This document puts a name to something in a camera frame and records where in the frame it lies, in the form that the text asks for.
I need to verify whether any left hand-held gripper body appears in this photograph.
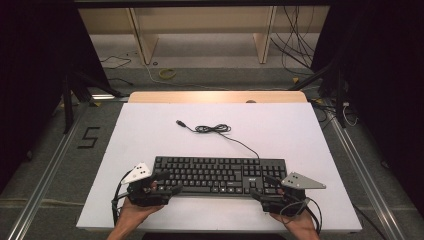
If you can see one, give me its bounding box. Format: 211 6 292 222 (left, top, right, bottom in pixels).
120 162 175 208

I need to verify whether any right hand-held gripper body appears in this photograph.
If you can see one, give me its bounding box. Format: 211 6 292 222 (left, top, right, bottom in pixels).
261 171 327 217

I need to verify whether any black computer keyboard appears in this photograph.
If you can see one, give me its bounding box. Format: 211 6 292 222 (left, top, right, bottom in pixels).
152 155 288 198

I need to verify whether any person's left hand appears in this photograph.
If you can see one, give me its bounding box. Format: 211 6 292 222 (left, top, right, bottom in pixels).
114 198 165 232

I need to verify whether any person's right hand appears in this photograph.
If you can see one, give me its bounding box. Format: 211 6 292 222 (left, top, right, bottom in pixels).
269 213 316 235

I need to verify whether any white table sheet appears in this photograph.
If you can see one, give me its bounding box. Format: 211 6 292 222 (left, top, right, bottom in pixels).
75 101 364 234

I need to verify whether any yellow tape roll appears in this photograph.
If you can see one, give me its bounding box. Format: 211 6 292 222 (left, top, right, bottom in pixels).
158 67 177 81

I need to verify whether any black metal stand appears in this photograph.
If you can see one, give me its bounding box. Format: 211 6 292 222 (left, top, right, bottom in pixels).
60 70 125 135
288 58 348 130

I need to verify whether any light wooden shelf unit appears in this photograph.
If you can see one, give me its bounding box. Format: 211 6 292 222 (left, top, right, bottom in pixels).
78 5 331 66

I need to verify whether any dark curtain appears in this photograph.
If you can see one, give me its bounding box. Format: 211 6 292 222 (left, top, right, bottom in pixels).
0 0 112 196
311 0 424 209

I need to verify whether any left hand-held gripper black cable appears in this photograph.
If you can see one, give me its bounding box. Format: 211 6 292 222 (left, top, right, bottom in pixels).
111 170 133 228

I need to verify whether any hand-held gripper black cable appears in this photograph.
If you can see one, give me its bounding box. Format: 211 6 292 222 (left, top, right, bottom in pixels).
111 170 133 228
279 196 324 235

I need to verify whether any right hand-held gripper black cable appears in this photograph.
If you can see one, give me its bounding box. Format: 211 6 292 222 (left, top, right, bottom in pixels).
279 196 324 235

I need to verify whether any black keyboard cable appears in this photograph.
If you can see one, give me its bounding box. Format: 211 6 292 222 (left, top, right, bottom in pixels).
175 119 261 160

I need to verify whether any aluminium floor rail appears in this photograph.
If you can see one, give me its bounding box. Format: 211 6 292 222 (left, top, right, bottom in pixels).
5 114 84 240
327 109 407 240

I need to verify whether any white floor cable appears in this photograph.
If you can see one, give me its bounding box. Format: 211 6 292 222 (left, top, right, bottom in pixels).
143 62 234 92

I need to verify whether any black floor cable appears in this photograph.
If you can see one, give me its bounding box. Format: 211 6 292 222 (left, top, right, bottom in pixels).
99 55 133 70

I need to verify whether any bundle of black floor cables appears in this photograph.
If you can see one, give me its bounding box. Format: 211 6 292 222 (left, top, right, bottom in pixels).
269 5 317 77

